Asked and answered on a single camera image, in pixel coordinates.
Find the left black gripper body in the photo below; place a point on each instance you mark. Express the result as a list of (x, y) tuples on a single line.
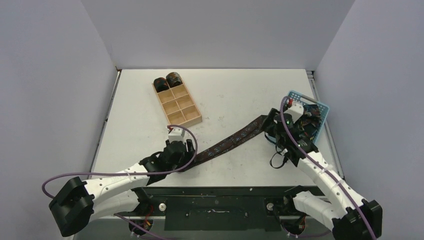
[(186, 156)]

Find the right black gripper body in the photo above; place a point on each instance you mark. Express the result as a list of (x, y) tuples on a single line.
[(274, 122)]

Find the blue plastic basket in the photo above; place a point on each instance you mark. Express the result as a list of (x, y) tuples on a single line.
[(294, 96)]

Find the wooden compartment tray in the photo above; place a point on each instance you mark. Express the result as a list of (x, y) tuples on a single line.
[(179, 106)]

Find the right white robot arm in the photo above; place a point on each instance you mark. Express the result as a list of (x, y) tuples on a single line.
[(346, 213)]

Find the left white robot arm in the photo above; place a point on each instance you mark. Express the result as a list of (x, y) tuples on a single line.
[(79, 202)]

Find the colourful ties pile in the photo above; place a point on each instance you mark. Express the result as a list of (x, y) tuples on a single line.
[(310, 123)]

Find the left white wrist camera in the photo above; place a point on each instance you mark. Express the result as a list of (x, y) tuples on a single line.
[(175, 134)]

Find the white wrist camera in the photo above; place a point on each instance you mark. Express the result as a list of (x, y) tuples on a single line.
[(175, 134), (296, 111)]

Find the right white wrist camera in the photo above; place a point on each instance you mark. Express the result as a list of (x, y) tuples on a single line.
[(296, 111)]

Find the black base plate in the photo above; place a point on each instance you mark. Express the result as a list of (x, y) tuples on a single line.
[(215, 208)]

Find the aluminium frame rail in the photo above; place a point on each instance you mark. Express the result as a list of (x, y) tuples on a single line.
[(326, 141)]

